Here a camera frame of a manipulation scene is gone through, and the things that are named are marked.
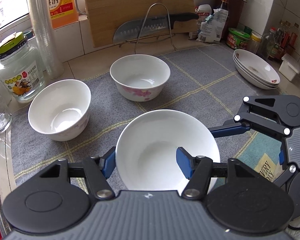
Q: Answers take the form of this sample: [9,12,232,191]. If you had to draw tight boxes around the plain white bowl front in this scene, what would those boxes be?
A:
[115,109,220,193]

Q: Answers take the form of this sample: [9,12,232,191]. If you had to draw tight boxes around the white plate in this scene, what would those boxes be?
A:
[234,49,281,85]
[233,59,278,90]
[236,64,278,90]

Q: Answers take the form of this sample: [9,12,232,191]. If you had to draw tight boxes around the white plate back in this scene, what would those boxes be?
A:
[234,49,281,85]

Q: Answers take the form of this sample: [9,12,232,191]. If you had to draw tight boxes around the white bowl faint flowers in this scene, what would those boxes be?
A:
[28,79,91,141]

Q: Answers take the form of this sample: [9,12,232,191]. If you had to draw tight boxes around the white plastic box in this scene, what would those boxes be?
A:
[279,53,300,82]

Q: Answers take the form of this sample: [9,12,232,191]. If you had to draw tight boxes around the clear bottle red cap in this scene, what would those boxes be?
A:
[256,27,276,60]

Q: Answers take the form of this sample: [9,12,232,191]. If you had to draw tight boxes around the yellow lid small jar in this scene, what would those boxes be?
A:
[247,31,262,54]

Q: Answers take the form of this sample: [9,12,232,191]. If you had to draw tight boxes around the green lid sauce jar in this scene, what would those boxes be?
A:
[226,28,250,50]

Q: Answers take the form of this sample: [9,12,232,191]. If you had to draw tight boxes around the white seasoning bag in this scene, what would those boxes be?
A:
[196,8,229,43]

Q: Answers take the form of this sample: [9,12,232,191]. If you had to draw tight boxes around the white bowl pink flowers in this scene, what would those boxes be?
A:
[110,54,171,102]

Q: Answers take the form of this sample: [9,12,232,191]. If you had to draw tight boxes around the knife block with knives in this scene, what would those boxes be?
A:
[228,0,245,28]

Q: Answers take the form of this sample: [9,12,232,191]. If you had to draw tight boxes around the red white snack bag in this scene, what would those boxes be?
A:
[189,4,212,40]

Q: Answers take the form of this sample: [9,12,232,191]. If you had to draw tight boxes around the glass jar green lid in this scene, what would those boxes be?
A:
[0,31,45,103]

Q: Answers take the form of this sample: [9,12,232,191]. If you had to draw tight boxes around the dark soy sauce bottle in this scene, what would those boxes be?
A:
[217,0,229,38]

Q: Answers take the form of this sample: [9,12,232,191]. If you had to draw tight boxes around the bamboo cutting board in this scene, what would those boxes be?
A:
[85,0,195,48]

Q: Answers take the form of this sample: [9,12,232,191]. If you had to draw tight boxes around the orange cooking wine jug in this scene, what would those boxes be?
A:
[47,0,78,29]

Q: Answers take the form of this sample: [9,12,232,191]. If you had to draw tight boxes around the tall stack plastic cups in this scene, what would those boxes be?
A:
[27,0,64,79]

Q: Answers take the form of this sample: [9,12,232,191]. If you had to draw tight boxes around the wire board rack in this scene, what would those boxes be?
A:
[113,3,177,54]

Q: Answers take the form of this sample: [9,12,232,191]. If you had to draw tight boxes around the steel kitchen knife black handle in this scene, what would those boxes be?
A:
[113,12,199,43]

